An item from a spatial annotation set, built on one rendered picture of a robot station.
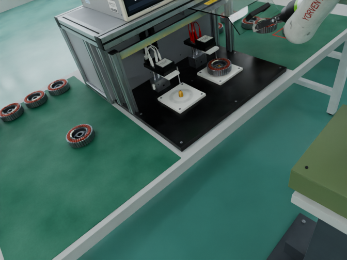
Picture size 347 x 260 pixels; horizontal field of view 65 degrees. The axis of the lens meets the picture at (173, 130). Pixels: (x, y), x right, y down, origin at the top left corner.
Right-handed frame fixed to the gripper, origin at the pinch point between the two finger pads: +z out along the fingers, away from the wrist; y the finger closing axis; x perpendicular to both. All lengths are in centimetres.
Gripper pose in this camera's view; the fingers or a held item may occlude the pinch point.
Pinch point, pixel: (265, 24)
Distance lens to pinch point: 149.5
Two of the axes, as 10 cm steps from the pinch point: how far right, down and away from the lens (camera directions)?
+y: 9.0, -3.8, 1.9
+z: -2.6, -1.2, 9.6
